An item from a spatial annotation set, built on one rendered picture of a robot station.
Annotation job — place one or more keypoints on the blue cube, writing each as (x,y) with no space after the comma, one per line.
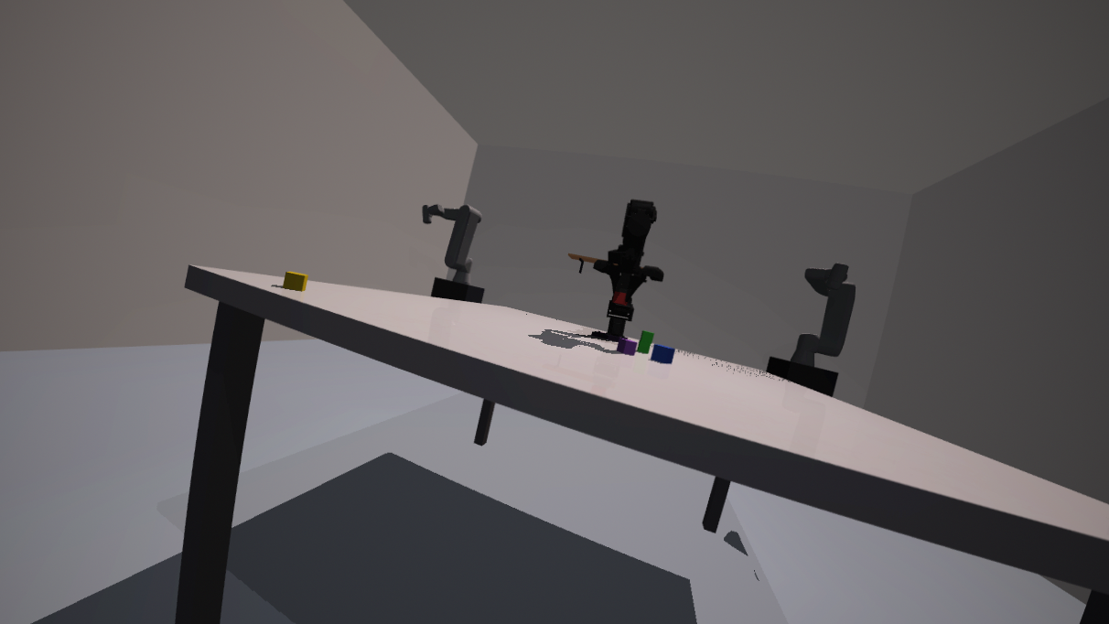
(662,354)

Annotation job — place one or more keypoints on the purple block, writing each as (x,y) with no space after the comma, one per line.
(626,346)

